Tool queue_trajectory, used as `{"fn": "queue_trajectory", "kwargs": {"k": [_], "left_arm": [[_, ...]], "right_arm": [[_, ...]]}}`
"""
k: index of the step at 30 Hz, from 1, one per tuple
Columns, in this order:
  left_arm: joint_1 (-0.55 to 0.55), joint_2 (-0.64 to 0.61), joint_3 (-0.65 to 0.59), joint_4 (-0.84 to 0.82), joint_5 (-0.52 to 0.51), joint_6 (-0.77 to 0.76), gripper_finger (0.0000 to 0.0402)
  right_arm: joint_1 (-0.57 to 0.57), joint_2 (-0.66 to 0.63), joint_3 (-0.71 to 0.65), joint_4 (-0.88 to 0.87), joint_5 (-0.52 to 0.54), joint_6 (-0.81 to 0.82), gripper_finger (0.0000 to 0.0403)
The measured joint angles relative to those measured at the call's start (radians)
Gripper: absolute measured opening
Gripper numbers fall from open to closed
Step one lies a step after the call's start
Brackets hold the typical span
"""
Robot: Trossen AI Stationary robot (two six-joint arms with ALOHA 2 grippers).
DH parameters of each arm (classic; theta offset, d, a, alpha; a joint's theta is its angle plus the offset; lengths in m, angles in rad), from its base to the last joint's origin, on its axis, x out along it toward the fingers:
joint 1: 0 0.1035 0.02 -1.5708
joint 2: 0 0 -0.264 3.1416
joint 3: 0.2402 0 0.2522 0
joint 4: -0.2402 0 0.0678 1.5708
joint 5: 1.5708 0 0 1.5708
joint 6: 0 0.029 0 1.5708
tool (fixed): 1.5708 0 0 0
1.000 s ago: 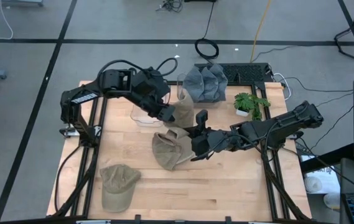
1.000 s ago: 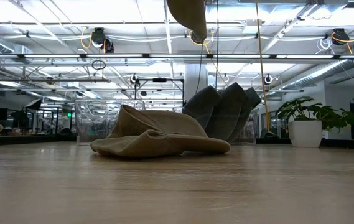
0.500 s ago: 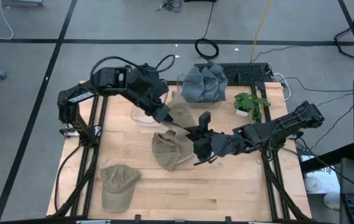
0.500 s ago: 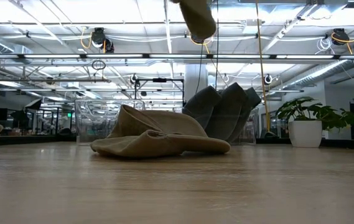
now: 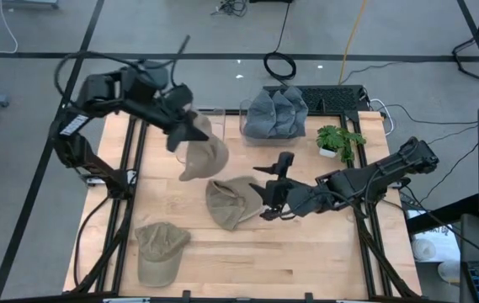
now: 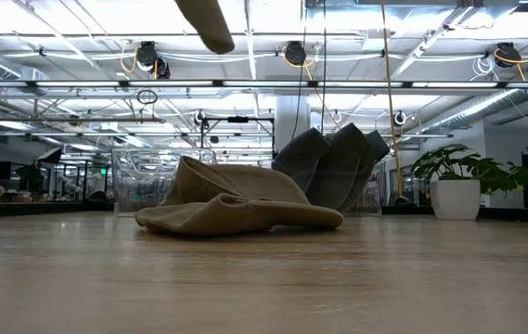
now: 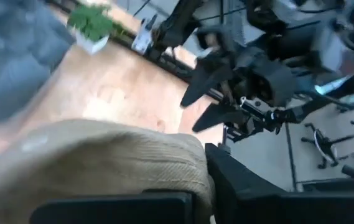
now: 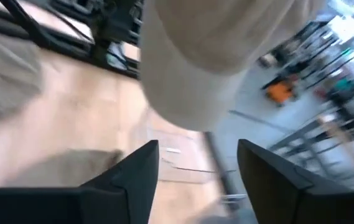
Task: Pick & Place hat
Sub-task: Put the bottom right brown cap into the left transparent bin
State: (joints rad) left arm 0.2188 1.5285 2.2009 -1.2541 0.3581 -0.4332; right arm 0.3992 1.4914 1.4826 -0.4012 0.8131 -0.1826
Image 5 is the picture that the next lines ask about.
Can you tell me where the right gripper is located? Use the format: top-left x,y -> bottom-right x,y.
248,151 -> 307,222

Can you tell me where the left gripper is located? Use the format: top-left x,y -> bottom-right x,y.
161,83 -> 210,153

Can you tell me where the khaki baseball cap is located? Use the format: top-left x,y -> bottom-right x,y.
205,175 -> 266,232
178,112 -> 231,183
133,221 -> 192,289

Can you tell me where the grey baseball cap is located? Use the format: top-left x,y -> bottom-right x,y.
270,89 -> 297,138
243,89 -> 278,140
291,85 -> 310,136

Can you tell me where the wide clear plastic bin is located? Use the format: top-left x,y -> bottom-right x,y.
238,99 -> 306,147

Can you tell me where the narrow clear plastic bin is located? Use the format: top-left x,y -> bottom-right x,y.
175,104 -> 226,173

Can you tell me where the green plant in white pot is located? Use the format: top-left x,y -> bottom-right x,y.
315,125 -> 367,164

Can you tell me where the black mesh computer case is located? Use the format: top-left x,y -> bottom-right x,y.
261,84 -> 370,114

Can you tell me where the white bag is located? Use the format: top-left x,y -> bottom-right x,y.
407,210 -> 461,284

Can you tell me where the blue-grey cart base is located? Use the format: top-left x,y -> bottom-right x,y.
0,0 -> 61,9

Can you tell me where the black aluminium table frame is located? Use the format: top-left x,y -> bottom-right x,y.
61,94 -> 423,303

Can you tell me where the black coiled cable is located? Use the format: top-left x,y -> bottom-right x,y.
263,0 -> 298,85

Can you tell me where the black cable bundle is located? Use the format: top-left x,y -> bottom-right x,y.
211,0 -> 248,18

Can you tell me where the yellow cable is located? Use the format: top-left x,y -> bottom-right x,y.
338,0 -> 369,85

